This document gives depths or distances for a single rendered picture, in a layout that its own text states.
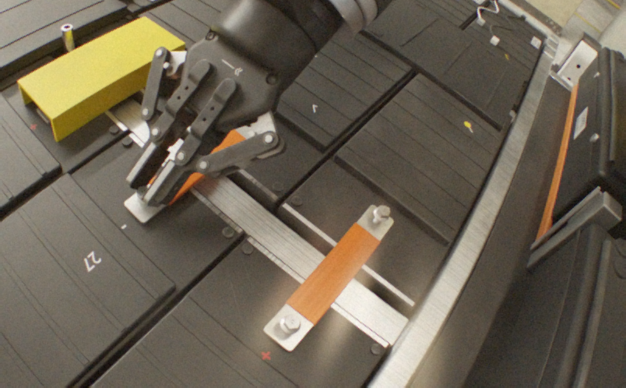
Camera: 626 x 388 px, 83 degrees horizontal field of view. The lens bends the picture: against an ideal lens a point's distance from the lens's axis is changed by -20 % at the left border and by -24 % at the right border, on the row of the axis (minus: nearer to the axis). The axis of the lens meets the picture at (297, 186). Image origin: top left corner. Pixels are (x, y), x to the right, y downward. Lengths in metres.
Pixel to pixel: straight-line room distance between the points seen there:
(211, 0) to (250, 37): 0.29
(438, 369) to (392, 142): 0.22
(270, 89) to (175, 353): 0.19
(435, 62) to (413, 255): 0.29
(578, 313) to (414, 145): 0.24
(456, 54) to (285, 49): 0.39
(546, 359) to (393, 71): 0.37
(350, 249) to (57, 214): 0.23
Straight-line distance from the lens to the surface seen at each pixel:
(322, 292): 0.33
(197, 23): 0.52
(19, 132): 0.41
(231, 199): 0.37
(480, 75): 0.63
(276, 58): 0.29
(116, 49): 0.45
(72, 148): 0.40
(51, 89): 0.41
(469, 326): 0.39
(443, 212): 0.42
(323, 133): 0.42
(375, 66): 0.53
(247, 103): 0.30
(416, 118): 0.49
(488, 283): 0.43
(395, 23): 0.63
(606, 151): 0.50
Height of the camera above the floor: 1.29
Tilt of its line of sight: 51 degrees down
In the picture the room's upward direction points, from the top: 23 degrees clockwise
